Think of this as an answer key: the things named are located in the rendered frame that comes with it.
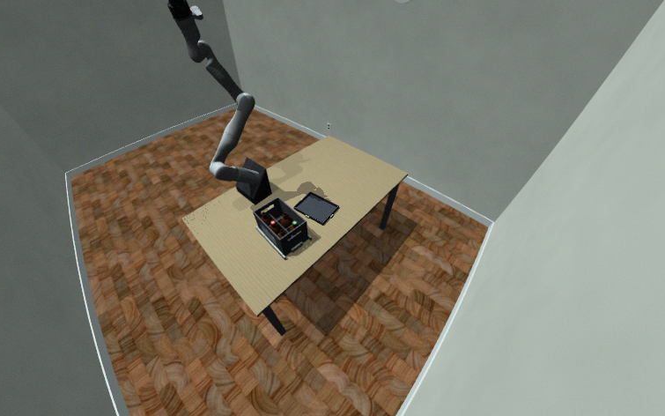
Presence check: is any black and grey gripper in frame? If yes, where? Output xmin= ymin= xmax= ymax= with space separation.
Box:
xmin=167 ymin=0 xmax=203 ymax=32

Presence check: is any brown bottle with blue label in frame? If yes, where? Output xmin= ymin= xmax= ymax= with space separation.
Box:
xmin=290 ymin=220 xmax=300 ymax=236

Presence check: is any grey bottle crate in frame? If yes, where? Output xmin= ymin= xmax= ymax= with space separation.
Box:
xmin=255 ymin=200 xmax=308 ymax=256

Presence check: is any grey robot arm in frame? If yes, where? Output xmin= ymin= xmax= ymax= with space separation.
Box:
xmin=181 ymin=26 xmax=260 ymax=184

